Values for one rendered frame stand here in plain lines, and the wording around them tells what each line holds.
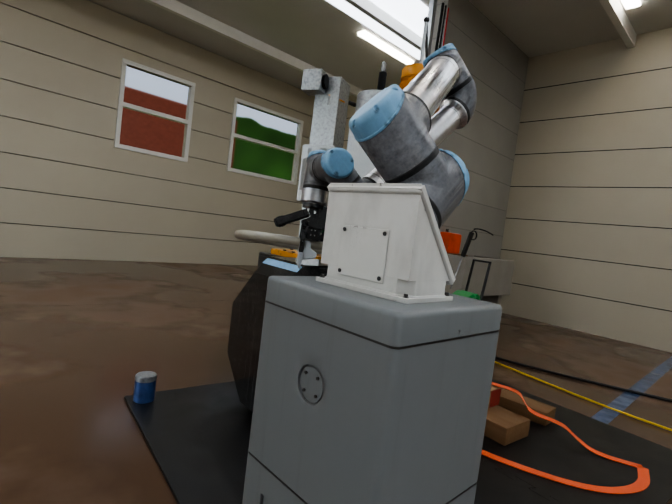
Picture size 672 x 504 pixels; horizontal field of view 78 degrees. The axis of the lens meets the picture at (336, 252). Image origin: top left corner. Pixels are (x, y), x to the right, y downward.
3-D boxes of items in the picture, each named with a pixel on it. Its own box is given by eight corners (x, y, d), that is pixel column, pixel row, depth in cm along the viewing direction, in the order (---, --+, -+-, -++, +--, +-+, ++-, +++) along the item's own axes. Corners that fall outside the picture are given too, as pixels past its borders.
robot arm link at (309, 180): (314, 146, 129) (304, 152, 138) (308, 186, 129) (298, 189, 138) (341, 154, 133) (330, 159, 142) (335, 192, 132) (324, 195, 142)
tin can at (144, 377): (156, 395, 213) (158, 371, 213) (152, 404, 204) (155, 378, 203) (135, 395, 211) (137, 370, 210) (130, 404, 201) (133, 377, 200)
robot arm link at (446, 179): (453, 231, 97) (485, 188, 105) (414, 171, 92) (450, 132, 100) (408, 240, 109) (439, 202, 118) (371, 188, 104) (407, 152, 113)
